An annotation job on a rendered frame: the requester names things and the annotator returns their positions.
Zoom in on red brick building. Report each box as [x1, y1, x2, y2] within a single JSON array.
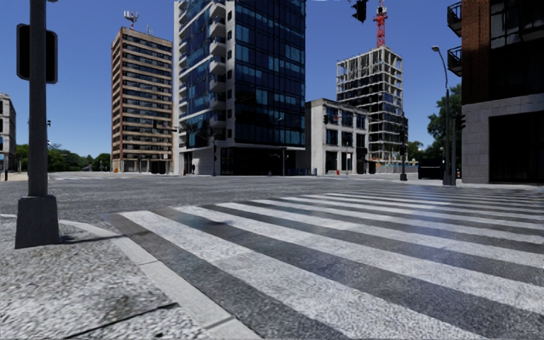
[[446, 0, 544, 185]]

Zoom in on dark bin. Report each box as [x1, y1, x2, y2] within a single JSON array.
[[417, 159, 446, 180]]

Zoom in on pale concrete building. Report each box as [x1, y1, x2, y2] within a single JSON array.
[[304, 98, 370, 176]]

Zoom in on pale stone building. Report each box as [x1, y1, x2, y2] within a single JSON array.
[[0, 92, 18, 173]]

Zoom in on trees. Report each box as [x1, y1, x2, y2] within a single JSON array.
[[407, 84, 463, 166], [15, 143, 112, 173]]

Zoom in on glass tower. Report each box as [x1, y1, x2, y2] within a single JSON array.
[[173, 0, 307, 177]]

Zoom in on traffic light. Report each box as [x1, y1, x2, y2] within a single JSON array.
[[398, 127, 409, 182], [14, 0, 61, 250], [450, 113, 467, 186], [350, 0, 368, 24]]

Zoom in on brown concrete tower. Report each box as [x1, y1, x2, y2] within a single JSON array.
[[110, 10, 174, 174]]

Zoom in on grey street lamp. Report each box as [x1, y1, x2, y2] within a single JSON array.
[[431, 45, 453, 186]]

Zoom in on unfinished concrete tower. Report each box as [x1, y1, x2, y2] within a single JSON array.
[[336, 0, 409, 166]]

